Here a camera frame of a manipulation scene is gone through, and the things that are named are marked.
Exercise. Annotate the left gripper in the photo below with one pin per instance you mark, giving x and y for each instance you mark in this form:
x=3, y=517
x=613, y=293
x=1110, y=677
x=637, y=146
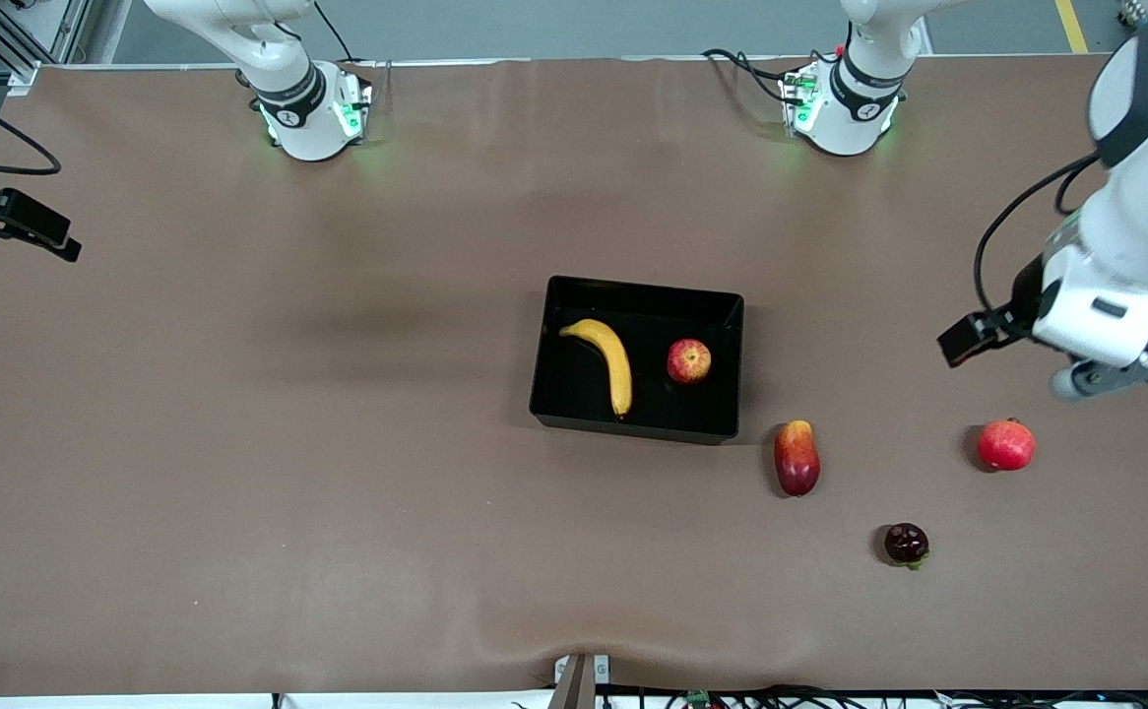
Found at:
x=1024, y=295

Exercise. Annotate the red yellow striped apple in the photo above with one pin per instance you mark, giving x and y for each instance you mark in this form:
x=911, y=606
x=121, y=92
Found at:
x=689, y=361

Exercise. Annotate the yellow banana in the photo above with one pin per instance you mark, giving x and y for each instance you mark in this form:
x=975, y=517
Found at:
x=615, y=364

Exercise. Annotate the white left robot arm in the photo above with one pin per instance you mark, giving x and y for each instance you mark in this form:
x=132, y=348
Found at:
x=860, y=98

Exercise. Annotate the black rectangular plastic box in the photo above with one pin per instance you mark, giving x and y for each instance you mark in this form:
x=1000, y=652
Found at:
x=574, y=394

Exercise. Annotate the pink red pomegranate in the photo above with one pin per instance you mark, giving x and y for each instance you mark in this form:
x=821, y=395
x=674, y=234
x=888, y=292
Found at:
x=1005, y=446

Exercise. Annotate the red orange mango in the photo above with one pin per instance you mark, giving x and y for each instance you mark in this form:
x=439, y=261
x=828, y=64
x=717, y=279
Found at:
x=797, y=461

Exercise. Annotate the dark purple mangosteen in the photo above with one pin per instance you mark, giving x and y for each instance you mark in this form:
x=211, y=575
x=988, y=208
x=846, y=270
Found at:
x=906, y=543

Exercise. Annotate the aluminium frame with diagonal struts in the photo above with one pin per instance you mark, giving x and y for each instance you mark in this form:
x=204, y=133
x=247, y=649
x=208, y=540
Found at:
x=3, y=39

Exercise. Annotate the metal bracket at table edge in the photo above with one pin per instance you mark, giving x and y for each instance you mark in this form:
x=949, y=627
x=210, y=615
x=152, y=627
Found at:
x=574, y=689

